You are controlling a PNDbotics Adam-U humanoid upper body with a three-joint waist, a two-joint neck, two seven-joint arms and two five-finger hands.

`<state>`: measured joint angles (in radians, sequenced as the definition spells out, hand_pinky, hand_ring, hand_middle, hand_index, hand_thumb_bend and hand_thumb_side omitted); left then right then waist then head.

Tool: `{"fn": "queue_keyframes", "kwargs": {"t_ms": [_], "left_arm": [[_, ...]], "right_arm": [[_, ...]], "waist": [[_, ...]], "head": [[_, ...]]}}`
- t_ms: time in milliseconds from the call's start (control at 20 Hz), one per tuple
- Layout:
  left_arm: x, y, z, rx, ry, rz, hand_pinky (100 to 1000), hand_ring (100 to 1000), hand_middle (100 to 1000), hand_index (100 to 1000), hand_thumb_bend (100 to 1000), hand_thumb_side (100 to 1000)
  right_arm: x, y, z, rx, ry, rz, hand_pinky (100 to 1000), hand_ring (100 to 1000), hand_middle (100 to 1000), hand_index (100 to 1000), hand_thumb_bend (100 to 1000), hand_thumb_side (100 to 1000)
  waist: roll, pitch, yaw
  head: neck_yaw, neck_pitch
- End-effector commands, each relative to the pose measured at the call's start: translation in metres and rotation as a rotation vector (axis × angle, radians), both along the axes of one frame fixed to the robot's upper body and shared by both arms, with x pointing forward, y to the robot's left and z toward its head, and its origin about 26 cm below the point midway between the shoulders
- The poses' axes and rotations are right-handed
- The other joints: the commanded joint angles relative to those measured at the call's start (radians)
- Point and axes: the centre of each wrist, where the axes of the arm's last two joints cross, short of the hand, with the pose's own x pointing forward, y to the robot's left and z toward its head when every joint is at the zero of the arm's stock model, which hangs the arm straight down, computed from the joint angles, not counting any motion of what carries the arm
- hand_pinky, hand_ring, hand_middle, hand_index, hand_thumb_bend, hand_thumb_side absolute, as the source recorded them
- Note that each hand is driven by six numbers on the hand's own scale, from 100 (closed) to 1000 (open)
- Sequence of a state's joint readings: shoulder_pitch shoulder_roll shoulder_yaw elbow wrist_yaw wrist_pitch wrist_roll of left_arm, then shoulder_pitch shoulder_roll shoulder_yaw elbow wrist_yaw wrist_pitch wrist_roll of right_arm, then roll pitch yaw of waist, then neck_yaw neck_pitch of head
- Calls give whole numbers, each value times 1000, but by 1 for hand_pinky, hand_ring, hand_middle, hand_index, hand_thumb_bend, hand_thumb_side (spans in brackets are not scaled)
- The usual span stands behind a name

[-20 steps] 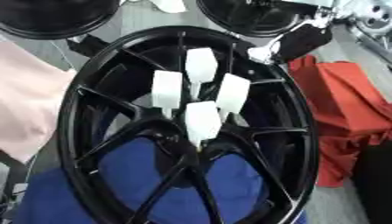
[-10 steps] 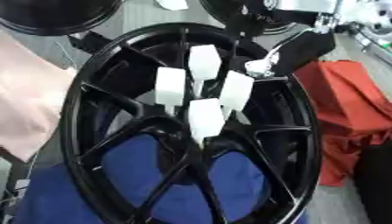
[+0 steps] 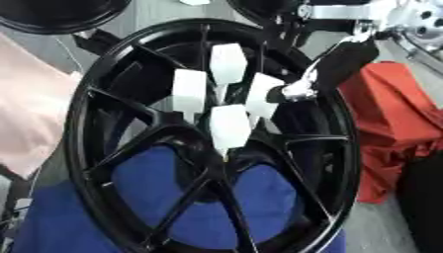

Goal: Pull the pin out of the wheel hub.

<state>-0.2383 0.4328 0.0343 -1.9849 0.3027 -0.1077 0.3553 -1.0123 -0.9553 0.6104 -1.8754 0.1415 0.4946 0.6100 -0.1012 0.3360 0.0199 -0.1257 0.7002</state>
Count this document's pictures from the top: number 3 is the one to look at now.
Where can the red bunched cloth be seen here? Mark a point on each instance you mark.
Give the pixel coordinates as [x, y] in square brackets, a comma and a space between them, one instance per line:
[398, 112]

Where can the black round wheel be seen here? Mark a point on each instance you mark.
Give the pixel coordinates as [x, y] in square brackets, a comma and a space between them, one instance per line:
[52, 15]

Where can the pale pink cloth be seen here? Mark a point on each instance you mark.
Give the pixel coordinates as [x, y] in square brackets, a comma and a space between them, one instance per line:
[32, 105]

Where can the white pin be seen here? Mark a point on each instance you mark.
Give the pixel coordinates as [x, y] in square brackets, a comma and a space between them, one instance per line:
[262, 95]
[228, 62]
[189, 89]
[229, 126]

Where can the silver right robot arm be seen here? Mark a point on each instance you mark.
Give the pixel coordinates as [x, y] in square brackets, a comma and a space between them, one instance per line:
[415, 19]

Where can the black spoked wheel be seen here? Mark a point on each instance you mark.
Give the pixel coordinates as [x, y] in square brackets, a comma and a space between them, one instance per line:
[144, 108]

